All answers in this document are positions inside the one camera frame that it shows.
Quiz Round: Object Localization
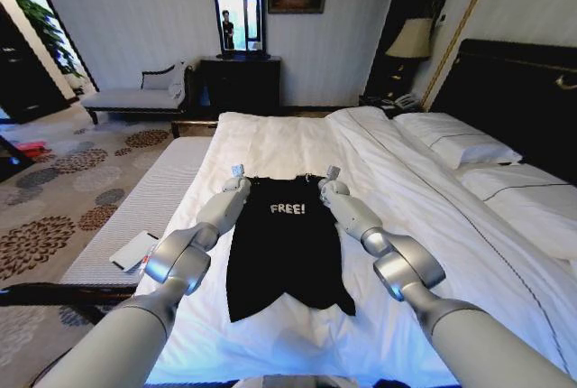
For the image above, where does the black T-shirt with FREE print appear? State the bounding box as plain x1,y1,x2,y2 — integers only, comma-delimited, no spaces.
224,174,357,324

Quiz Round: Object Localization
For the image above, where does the table lamp with beige shade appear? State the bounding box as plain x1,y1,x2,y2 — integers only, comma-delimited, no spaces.
385,17,434,83

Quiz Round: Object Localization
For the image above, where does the white telephone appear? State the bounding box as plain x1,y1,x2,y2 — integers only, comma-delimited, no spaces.
390,93,423,113

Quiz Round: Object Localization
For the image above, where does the dark framed mirror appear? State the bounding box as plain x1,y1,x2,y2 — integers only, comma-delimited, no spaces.
206,0,270,60

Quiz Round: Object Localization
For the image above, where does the dark wardrobe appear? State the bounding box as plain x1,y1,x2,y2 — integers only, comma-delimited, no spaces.
0,4,69,124

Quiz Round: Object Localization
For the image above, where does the white cushion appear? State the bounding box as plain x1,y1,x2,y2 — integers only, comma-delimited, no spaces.
167,61,188,100

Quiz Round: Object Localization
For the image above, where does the red object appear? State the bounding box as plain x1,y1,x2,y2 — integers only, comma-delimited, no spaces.
16,142,49,159

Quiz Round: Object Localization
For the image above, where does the white tablet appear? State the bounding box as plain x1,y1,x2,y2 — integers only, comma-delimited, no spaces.
109,230,160,274

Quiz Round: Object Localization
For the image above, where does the white padded bench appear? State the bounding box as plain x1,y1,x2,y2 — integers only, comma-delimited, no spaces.
58,137,213,290

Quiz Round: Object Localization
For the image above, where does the pale chaise longue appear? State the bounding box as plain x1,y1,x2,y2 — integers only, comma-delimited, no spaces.
80,61,195,125

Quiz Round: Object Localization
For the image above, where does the dark wooden dresser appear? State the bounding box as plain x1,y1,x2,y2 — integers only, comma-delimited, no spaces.
199,56,283,112

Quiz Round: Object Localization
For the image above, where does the white duvet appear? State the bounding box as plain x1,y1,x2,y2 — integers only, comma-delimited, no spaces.
325,106,577,375

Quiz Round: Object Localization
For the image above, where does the person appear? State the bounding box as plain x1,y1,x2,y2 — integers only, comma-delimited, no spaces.
220,9,236,51

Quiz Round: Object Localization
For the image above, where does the white pillow with dark stripe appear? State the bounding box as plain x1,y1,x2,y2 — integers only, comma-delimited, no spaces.
454,162,577,263
394,111,524,171

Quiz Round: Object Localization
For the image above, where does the white bed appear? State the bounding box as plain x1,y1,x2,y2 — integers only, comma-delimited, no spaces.
134,106,577,388

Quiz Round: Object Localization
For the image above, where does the dark nightstand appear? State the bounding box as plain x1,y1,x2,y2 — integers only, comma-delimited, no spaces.
359,92,425,115

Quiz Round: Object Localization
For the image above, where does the dark headboard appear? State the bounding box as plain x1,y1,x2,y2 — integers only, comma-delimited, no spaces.
430,38,577,181

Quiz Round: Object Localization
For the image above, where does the green potted plant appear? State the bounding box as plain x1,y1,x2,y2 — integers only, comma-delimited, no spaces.
6,0,86,80

